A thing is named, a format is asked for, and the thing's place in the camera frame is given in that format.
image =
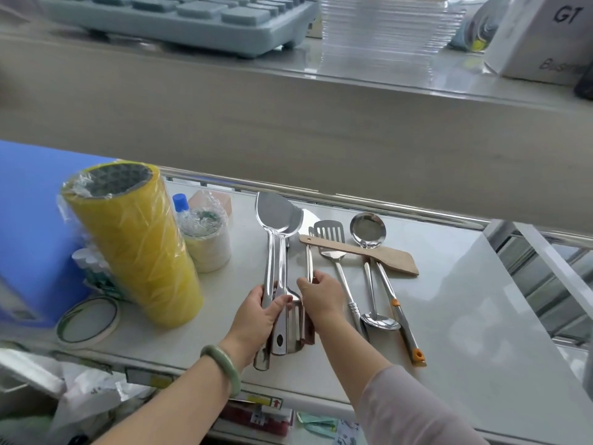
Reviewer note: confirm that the person's right hand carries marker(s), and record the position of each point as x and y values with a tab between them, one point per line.
326	301

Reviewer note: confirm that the person's left hand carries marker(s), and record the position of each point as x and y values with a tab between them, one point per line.
250	319

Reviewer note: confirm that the person's right thumb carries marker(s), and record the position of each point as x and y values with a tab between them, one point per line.
305	291

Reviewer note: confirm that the person's left thumb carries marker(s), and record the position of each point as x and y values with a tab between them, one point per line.
283	304

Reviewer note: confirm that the steel solid spatula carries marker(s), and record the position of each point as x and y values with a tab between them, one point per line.
280	340
273	213

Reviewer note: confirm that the steel turner with slotted blade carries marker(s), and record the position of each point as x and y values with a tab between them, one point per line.
309	254

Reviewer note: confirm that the person's left forearm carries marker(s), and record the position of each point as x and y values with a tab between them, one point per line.
185	403

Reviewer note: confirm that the person's right forearm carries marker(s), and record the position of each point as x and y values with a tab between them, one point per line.
384	393

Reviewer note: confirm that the steel serving spoon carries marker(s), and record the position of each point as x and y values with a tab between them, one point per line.
381	320

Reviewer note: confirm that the green jade bangle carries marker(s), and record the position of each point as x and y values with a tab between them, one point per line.
230	366

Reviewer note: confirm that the wrapped white tape roll stack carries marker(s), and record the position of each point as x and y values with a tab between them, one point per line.
211	247

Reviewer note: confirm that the wooden spatula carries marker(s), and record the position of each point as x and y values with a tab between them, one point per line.
394	261

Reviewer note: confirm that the yellow and red shelf label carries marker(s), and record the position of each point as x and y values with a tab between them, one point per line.
259	401

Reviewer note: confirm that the red packets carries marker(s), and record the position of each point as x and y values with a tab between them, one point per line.
259	419

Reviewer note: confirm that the wrapped pink box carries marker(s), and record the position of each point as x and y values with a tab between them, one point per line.
211	200

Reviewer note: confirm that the teal packaged item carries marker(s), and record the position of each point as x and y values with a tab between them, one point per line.
324	426

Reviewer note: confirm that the bottle with blue cap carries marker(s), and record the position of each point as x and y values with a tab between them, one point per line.
180	202

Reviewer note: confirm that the shelf price label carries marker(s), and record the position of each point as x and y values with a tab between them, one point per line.
148	379

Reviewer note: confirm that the wrapped yellow tape roll stack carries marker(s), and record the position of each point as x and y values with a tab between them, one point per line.
139	245

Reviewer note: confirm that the beige shelf board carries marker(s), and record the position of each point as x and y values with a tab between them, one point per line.
296	134

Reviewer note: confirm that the pack of small glue bottles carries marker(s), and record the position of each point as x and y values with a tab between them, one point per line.
95	268

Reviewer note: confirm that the beige masking tape roll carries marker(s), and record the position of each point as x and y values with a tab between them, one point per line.
65	333

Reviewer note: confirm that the white plastic bag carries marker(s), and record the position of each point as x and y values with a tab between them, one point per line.
78	389

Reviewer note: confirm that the blue plastic bin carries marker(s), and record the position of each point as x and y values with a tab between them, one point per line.
32	227

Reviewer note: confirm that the stack of clear plastic containers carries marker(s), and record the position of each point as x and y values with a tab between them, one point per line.
384	23

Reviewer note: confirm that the grey-blue plastic rack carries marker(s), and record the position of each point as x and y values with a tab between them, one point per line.
185	18

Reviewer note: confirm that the blue wrapped tape roll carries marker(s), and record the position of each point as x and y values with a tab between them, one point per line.
477	27

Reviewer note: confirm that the white cardboard box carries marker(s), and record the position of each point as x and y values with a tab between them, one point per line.
542	36

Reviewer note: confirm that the chrome shelf rail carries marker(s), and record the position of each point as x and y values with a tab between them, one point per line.
370	203

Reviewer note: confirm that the white shelf frame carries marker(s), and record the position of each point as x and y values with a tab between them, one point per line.
542	268

